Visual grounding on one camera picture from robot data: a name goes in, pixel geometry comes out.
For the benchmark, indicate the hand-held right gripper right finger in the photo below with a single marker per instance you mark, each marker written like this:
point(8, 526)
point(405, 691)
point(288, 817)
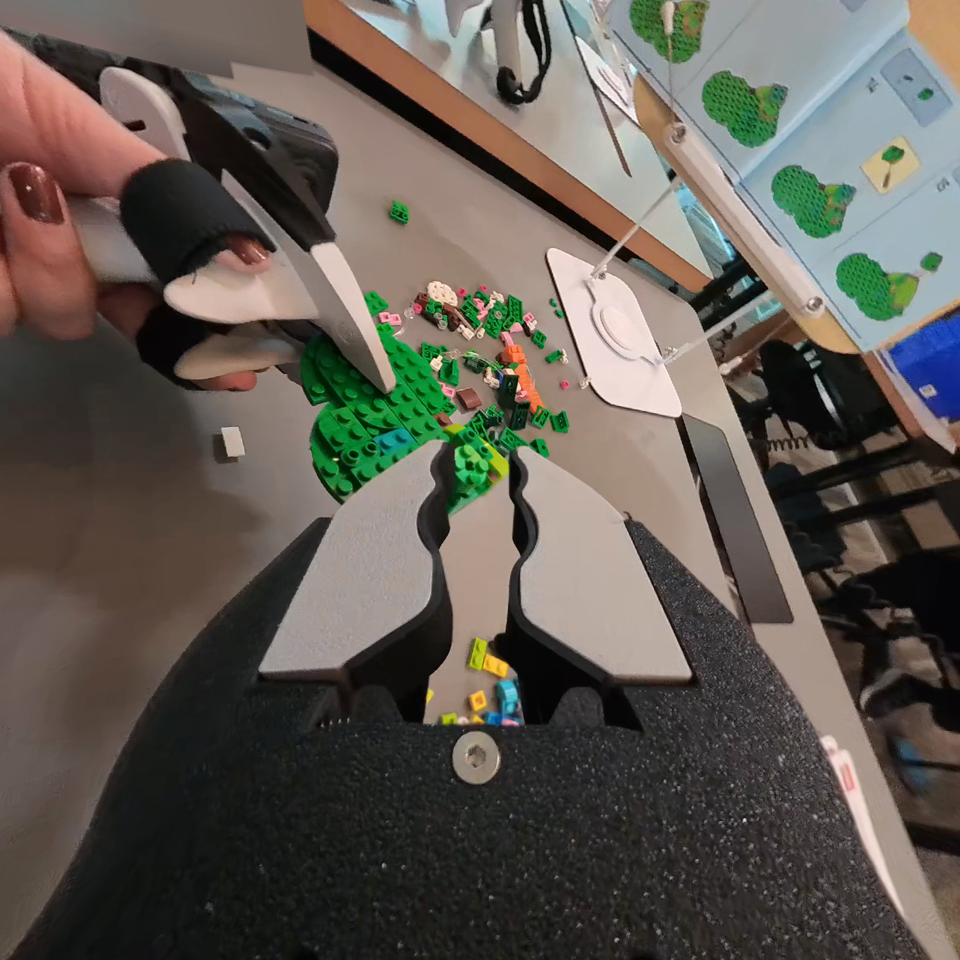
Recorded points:
point(600, 593)

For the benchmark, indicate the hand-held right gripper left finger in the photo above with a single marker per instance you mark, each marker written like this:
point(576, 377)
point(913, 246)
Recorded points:
point(360, 593)

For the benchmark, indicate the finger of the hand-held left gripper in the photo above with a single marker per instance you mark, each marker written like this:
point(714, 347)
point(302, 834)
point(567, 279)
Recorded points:
point(357, 323)

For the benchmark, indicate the green lego plate assembly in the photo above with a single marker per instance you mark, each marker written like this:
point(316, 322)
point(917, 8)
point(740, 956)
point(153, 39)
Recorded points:
point(368, 428)

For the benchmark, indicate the small colourful lego pieces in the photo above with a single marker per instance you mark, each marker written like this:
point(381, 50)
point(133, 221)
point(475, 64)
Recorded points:
point(488, 690)

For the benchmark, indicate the tan curved lego piece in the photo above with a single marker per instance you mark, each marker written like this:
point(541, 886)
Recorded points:
point(231, 441)

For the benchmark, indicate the instruction book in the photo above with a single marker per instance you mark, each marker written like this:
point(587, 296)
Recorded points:
point(810, 150)

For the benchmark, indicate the green holed lego brick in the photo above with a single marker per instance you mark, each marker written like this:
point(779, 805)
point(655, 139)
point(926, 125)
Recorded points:
point(399, 212)

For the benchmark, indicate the cluster of green lego parts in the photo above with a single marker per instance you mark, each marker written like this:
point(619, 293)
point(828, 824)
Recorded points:
point(495, 353)

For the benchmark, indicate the lego instruction booklet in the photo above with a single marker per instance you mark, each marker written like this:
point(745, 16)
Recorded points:
point(858, 818)

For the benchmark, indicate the person's left hand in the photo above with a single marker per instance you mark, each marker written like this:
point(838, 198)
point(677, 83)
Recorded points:
point(60, 180)

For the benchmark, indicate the black flat desk panel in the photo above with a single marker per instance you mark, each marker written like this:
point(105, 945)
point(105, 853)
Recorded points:
point(738, 518)

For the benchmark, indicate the white book stand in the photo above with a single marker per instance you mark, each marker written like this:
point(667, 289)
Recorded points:
point(615, 338)

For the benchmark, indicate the black and white headset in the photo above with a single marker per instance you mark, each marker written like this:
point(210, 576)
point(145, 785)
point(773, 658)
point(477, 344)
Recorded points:
point(510, 45)

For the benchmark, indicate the black office chair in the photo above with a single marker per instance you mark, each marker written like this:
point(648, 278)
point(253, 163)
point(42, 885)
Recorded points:
point(870, 525)

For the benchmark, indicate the blue storage crate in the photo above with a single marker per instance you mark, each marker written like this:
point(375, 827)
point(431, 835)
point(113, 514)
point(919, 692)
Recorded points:
point(930, 368)

